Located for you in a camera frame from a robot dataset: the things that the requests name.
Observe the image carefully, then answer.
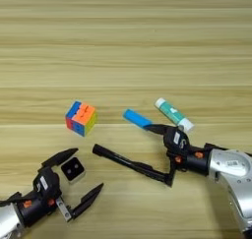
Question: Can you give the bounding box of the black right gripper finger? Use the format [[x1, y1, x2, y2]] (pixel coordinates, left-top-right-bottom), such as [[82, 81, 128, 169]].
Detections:
[[143, 123, 170, 137], [130, 162, 175, 188]]

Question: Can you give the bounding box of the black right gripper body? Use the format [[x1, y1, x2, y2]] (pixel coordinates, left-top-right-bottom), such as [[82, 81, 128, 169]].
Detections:
[[165, 145, 212, 186]]

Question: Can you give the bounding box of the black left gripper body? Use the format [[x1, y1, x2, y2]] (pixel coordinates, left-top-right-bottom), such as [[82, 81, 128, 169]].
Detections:
[[14, 193, 74, 228]]

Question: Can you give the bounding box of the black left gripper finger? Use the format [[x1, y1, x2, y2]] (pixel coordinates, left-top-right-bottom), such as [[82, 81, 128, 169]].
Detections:
[[37, 147, 80, 173], [70, 182, 105, 219]]

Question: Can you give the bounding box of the green white glue stick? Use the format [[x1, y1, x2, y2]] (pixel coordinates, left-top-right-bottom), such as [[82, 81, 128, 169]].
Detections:
[[154, 96, 196, 133]]

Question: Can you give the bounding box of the black marker pen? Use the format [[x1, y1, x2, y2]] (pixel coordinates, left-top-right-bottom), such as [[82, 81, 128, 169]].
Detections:
[[92, 143, 159, 181]]

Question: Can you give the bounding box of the multicolour puzzle cube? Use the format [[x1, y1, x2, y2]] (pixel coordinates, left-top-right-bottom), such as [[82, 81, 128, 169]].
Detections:
[[64, 100, 99, 138]]

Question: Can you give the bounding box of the small black two-dot cube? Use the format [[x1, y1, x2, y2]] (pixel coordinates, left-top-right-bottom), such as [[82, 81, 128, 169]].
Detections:
[[60, 155, 88, 185]]

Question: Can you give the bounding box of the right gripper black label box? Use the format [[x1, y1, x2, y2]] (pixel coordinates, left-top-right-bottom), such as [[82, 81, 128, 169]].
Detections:
[[162, 125, 191, 155]]

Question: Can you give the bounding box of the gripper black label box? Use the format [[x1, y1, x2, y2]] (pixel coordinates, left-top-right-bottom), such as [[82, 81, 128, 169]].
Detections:
[[162, 125, 191, 155], [31, 166, 63, 202]]

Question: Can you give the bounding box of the blue rectangular eraser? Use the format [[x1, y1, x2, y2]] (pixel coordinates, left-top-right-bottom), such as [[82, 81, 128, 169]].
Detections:
[[122, 107, 154, 131]]

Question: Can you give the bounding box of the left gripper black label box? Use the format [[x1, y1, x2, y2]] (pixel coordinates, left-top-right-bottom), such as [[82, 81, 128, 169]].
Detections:
[[31, 166, 63, 202]]

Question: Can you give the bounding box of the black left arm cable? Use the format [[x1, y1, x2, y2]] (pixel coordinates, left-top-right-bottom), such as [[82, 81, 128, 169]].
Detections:
[[0, 190, 37, 209]]

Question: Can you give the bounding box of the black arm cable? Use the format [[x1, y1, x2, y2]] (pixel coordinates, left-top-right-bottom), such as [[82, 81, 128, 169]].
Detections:
[[203, 142, 252, 158], [0, 190, 37, 209]]

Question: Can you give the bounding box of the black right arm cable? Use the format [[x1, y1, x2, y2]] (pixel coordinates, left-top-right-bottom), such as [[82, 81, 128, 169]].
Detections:
[[203, 142, 252, 158]]

